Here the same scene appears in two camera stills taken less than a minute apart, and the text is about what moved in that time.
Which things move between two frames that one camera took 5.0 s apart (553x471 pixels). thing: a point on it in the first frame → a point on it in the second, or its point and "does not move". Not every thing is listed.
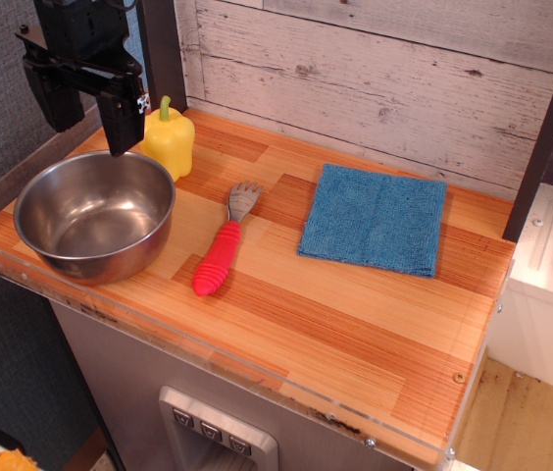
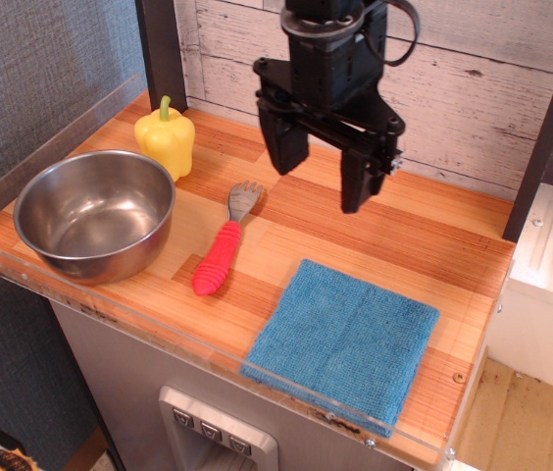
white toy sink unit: (542, 324) does not move
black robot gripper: (81, 46) → (331, 82)
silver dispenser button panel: (205, 437) does not move
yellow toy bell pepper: (170, 136) does not move
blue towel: (377, 219) → (343, 345)
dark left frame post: (161, 45) does not move
